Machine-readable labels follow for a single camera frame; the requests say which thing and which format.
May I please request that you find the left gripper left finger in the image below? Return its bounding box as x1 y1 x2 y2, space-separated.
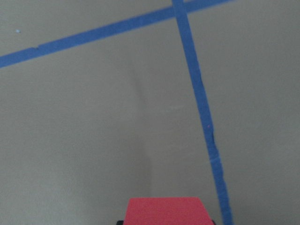
116 220 123 225

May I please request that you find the red block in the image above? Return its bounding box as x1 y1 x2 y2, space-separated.
123 197 213 225

